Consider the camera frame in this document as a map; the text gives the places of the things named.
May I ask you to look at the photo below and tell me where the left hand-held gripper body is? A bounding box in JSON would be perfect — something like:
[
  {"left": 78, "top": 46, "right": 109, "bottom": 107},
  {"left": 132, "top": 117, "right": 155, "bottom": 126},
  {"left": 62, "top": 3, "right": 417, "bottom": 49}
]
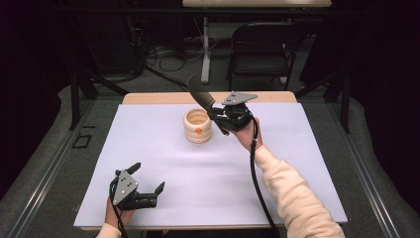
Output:
[{"left": 109, "top": 169, "right": 158, "bottom": 211}]

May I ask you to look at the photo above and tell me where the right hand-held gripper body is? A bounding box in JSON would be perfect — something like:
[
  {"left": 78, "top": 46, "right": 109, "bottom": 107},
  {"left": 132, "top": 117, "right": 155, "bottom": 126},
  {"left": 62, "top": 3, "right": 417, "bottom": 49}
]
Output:
[{"left": 211, "top": 91, "right": 259, "bottom": 132}]

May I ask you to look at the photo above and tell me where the cream ringed cup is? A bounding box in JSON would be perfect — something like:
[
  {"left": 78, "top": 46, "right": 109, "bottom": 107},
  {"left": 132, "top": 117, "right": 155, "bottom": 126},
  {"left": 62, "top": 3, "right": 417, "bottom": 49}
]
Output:
[{"left": 182, "top": 108, "right": 213, "bottom": 145}]

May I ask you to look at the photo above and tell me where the person's right hand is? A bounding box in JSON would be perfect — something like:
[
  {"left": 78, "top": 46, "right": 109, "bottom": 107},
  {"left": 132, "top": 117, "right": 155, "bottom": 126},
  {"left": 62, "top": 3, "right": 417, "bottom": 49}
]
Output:
[{"left": 231, "top": 117, "right": 264, "bottom": 153}]

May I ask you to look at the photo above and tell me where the person's left hand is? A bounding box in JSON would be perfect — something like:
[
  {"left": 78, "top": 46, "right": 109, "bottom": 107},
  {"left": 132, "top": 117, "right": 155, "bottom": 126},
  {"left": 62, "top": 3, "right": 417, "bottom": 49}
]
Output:
[{"left": 104, "top": 197, "right": 137, "bottom": 230}]

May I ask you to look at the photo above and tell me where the white table cover sheet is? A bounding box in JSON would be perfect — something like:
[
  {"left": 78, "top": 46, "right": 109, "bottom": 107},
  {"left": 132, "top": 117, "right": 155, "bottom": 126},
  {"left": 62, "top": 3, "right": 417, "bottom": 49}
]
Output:
[{"left": 72, "top": 102, "right": 349, "bottom": 229}]

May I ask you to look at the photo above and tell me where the white metal table leg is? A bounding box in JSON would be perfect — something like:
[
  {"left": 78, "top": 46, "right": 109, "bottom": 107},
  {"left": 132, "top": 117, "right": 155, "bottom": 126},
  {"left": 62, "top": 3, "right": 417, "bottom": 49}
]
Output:
[{"left": 200, "top": 16, "right": 212, "bottom": 85}]

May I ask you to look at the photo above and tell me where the black folding chair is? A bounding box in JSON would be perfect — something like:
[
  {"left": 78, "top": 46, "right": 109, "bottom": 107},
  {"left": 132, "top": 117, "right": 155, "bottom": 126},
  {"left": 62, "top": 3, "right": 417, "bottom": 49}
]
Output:
[{"left": 226, "top": 21, "right": 306, "bottom": 92}]

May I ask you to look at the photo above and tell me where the black metal stand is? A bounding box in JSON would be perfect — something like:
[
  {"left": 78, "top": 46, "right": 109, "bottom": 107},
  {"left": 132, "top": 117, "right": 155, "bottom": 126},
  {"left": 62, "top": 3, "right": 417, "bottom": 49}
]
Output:
[
  {"left": 68, "top": 70, "right": 130, "bottom": 132},
  {"left": 294, "top": 70, "right": 352, "bottom": 135}
]

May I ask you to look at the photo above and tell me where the left hand-held gripper cable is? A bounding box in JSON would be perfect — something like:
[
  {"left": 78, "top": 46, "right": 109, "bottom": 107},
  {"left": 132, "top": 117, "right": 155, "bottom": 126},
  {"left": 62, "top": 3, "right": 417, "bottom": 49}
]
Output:
[{"left": 108, "top": 177, "right": 129, "bottom": 238}]

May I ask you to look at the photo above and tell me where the hand-held gripper cable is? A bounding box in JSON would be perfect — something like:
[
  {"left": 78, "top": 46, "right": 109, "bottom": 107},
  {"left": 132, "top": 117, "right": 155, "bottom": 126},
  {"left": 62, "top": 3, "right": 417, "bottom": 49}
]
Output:
[
  {"left": 249, "top": 115, "right": 281, "bottom": 238},
  {"left": 108, "top": 177, "right": 129, "bottom": 238}
]

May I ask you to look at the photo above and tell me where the right hand-held gripper cable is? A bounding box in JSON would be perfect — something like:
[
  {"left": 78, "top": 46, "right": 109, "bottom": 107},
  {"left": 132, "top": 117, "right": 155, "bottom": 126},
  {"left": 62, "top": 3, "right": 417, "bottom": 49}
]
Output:
[{"left": 249, "top": 115, "right": 281, "bottom": 238}]

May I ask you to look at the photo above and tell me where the bundle of floor cables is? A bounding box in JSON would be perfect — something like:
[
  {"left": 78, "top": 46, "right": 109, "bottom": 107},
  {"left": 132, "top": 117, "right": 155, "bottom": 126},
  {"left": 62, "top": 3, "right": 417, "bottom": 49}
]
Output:
[{"left": 145, "top": 43, "right": 206, "bottom": 73}]

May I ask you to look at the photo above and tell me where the metal floor rail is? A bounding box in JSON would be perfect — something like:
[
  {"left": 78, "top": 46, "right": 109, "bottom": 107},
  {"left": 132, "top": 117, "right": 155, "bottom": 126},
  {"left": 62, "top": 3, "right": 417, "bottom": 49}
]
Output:
[
  {"left": 328, "top": 102, "right": 402, "bottom": 238},
  {"left": 6, "top": 98, "right": 95, "bottom": 238}
]

